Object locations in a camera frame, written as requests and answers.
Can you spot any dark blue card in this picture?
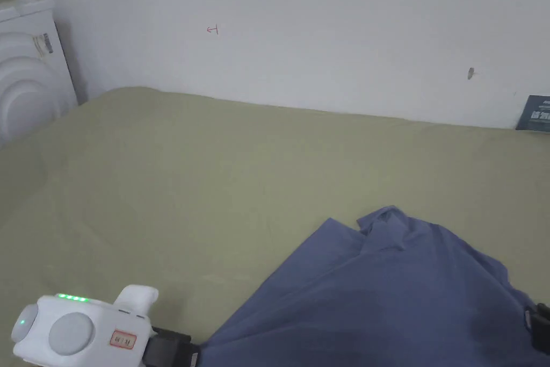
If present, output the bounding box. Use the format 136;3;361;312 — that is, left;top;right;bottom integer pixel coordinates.
515;95;550;132

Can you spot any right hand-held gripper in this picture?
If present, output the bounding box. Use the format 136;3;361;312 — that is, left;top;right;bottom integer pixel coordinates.
523;303;550;355

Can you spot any bed with pale green sheet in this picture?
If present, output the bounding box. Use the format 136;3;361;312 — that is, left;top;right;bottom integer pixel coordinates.
0;86;550;367

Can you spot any dark blue shirt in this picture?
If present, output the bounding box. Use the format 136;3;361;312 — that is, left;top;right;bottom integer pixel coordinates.
198;205;550;367

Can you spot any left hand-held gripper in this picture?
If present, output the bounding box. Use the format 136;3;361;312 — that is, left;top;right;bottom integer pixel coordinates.
10;284;202;367

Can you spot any white washing machine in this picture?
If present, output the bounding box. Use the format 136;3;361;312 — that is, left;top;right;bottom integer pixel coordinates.
0;0;81;145

